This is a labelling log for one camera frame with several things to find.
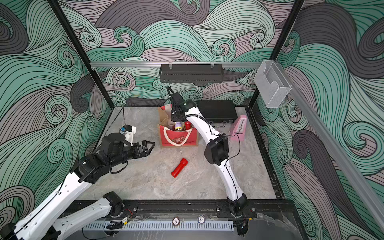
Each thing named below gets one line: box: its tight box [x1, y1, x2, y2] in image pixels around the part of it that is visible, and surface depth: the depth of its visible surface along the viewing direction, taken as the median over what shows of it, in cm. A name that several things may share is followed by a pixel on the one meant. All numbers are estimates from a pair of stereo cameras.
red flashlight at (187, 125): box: [184, 120, 192, 130], surface depth 94 cm
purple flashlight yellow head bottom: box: [175, 121, 183, 131], surface depth 89 cm
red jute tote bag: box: [158, 104, 199, 147], surface depth 85 cm
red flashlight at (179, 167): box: [171, 158, 189, 178], surface depth 87 cm
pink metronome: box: [231, 115, 247, 141], surface depth 94 cm
